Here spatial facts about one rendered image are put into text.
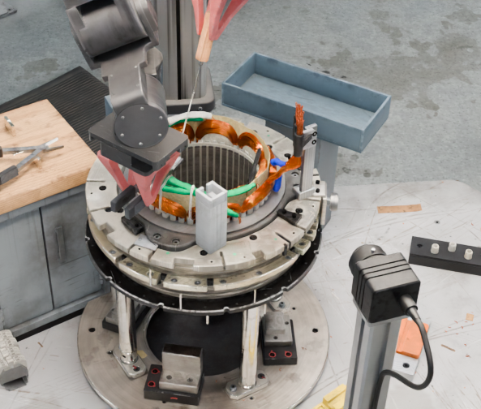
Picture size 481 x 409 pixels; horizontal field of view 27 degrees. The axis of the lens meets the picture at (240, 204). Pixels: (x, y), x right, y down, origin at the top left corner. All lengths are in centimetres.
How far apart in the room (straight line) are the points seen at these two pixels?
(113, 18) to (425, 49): 279
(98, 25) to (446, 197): 98
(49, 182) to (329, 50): 239
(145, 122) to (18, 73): 258
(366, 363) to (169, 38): 99
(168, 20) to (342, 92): 33
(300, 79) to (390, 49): 210
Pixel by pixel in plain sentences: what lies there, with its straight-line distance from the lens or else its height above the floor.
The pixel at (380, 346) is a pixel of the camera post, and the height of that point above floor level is 132.
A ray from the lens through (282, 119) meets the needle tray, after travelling 161.
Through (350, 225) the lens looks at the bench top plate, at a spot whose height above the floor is 78.
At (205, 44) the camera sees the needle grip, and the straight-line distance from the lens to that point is 125.
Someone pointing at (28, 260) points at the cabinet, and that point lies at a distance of 153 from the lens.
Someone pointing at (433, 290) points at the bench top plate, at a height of 78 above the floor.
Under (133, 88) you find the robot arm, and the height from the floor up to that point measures 139.
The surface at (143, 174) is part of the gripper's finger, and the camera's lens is 117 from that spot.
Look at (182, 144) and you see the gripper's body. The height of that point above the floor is 126.
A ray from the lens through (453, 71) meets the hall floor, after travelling 371.
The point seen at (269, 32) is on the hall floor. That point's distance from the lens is 382.
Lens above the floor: 198
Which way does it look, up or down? 41 degrees down
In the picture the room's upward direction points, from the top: 2 degrees clockwise
